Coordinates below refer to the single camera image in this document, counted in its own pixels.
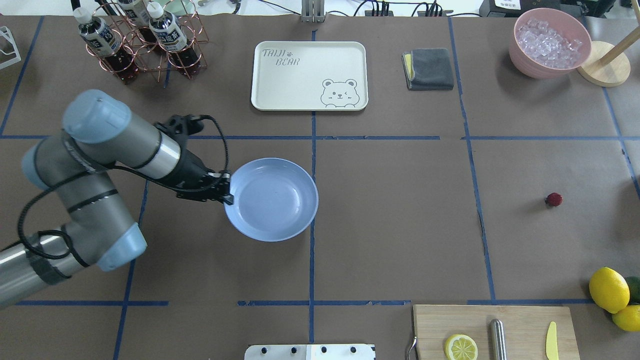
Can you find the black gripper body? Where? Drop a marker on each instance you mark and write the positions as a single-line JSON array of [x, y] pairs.
[[191, 170]]

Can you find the blue plate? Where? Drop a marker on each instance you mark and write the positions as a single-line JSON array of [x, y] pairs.
[[274, 199]]

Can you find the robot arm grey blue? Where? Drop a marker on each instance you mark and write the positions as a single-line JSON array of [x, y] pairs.
[[100, 133]]

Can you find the red strawberry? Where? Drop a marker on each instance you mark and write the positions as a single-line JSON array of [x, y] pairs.
[[553, 200]]

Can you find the cream bear tray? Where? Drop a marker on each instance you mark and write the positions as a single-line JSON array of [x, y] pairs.
[[310, 76]]

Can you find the tea bottle right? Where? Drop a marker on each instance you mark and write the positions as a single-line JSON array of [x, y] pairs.
[[168, 31]]

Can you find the tea bottle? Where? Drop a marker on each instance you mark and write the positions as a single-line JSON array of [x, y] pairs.
[[139, 17], [168, 31], [105, 44]]

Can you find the tea bottle left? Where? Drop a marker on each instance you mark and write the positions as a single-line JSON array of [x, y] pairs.
[[105, 44]]

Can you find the tea bottle back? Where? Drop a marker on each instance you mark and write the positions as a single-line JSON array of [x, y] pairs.
[[139, 17]]

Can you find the grey folded cloth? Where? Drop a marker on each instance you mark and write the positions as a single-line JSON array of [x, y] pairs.
[[428, 69]]

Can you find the lemon half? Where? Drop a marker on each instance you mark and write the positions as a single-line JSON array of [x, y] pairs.
[[460, 347]]

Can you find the wooden cutting board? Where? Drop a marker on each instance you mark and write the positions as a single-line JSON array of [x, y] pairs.
[[525, 329]]

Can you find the pink bowl of ice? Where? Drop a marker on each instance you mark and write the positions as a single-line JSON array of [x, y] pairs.
[[547, 43]]

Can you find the yellow plastic knife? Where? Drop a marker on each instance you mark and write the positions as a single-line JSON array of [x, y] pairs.
[[551, 342]]

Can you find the whole yellow lemon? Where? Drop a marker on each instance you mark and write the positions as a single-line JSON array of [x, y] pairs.
[[609, 290]]

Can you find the wooden stand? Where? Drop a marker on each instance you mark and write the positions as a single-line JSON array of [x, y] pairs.
[[607, 65]]

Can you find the green lime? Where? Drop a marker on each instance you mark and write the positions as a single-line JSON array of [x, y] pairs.
[[633, 284]]

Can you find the copper wire bottle rack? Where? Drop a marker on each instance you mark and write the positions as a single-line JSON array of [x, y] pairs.
[[146, 59]]

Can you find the metal base plate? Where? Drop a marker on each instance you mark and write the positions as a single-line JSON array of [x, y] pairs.
[[348, 351]]

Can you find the white wire rack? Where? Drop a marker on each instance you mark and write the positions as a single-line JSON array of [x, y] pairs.
[[9, 52]]

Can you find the steel knife handle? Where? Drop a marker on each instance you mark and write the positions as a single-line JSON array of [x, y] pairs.
[[498, 339]]

